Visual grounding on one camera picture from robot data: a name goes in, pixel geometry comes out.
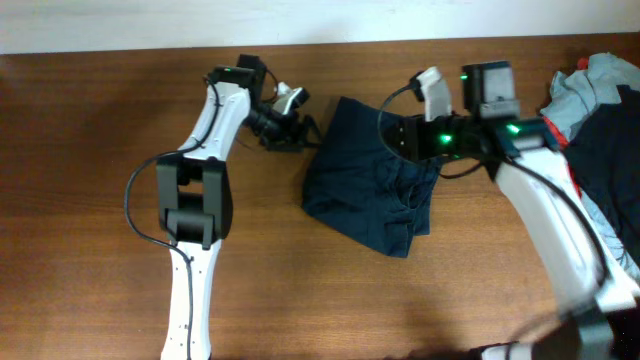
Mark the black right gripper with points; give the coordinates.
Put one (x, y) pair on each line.
(414, 146)

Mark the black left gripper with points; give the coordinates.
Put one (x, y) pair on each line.
(285, 138)

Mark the dark blue shorts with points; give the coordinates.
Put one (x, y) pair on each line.
(357, 187)

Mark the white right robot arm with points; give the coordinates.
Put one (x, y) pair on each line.
(598, 303)

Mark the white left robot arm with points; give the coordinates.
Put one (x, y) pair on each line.
(195, 201)

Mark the red mesh garment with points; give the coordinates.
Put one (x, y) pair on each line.
(561, 139)

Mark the black garment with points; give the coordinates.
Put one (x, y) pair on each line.
(604, 156)

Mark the grey shirt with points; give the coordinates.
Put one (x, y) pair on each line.
(573, 99)

